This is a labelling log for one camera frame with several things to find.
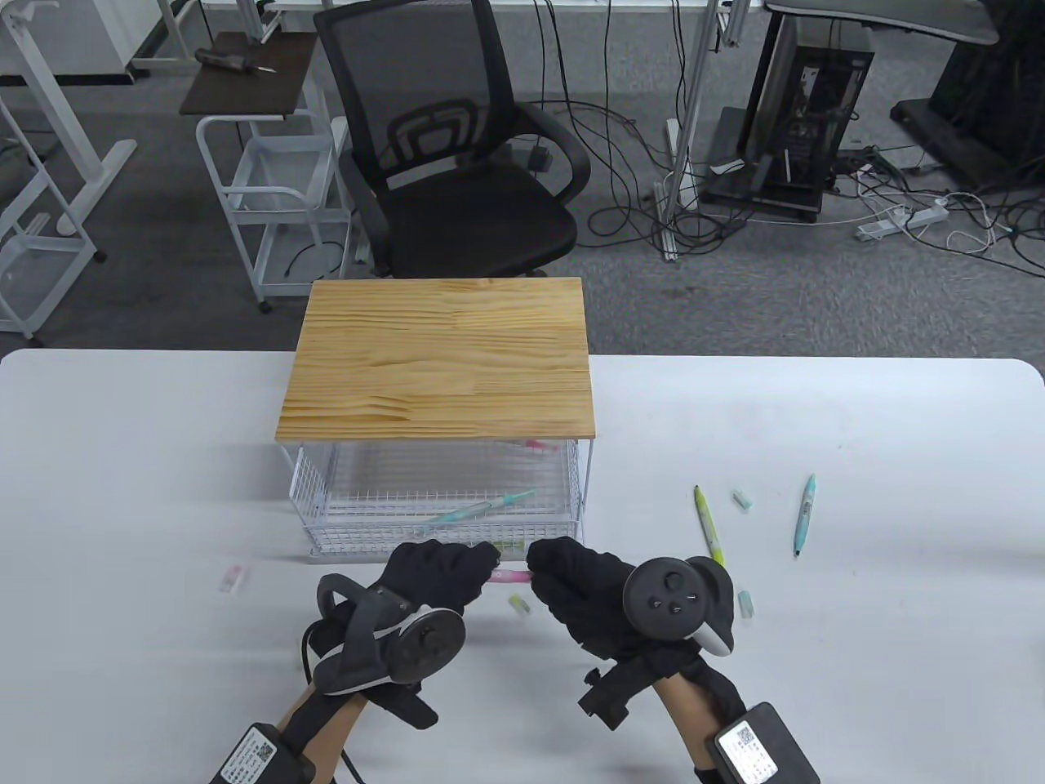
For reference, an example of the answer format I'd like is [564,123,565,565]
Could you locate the grey standing desk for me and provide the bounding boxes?
[702,0,1001,225]

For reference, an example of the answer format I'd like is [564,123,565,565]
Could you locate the black floor cables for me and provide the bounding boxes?
[833,145,1045,278]
[522,0,756,250]

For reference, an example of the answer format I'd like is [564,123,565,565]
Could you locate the black computer tower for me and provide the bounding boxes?
[739,45,876,215]

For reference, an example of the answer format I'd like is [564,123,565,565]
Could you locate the black tracking controller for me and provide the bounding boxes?
[314,573,468,697]
[623,557,736,658]

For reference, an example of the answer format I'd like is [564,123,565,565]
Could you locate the wooden top wire rack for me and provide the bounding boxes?
[276,276,598,514]

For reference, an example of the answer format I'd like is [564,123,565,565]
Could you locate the white wire basket drawer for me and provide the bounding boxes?
[287,441,587,566]

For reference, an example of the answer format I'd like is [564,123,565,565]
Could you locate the white power strip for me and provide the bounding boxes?
[855,204,951,243]

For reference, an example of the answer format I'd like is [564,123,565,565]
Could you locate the white desk leg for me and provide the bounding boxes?
[0,0,138,239]

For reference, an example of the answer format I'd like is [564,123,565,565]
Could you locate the aluminium profile post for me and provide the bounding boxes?
[657,0,736,264]

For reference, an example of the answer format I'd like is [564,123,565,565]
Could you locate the person's left hand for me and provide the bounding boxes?
[314,539,502,731]

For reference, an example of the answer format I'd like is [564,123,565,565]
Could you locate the person's left forearm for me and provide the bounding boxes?
[273,682,368,784]

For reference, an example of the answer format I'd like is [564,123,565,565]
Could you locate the black machine base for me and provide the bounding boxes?
[890,23,1045,194]

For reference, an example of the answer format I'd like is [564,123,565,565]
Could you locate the person's right forearm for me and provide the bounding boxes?
[653,674,736,768]

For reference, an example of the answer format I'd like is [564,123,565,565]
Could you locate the person's right hand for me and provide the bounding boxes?
[527,537,736,731]

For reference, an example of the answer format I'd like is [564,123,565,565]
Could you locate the teal double-ended highlighter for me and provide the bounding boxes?
[794,473,818,559]
[425,488,540,528]

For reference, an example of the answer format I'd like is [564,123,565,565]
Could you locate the dark brown side table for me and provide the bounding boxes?
[179,31,321,117]

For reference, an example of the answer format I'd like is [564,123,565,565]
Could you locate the black mesh office chair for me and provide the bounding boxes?
[313,0,593,278]

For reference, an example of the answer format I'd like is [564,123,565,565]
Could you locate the black handled screwdriver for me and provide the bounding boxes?
[193,47,278,76]

